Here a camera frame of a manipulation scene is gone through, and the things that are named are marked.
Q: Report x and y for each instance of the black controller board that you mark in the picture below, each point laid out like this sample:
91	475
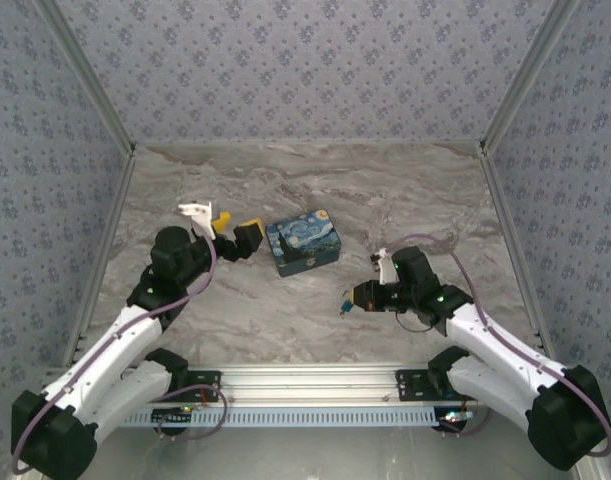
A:
171	419
452	422

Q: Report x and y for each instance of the aluminium mounting rail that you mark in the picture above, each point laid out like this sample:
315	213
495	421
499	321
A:
310	385

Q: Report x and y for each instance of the small blue padlock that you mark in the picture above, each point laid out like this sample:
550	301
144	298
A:
344	305

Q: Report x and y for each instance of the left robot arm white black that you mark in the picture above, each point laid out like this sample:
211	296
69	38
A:
110	340

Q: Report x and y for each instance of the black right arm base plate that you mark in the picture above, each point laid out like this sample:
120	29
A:
412	387

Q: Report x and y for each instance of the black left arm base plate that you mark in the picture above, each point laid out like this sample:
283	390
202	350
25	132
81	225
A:
205	387

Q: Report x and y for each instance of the starry night print box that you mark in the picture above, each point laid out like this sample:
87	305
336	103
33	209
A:
305	242

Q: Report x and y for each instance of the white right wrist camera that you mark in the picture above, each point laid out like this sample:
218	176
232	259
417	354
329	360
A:
385	267

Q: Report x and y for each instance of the aluminium slanted frame post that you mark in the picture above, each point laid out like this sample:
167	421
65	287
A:
85	75
530	75

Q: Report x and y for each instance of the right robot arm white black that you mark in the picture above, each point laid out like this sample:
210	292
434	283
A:
495	340

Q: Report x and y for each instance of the aluminium table side rail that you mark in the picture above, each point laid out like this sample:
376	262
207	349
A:
505	215
115	215

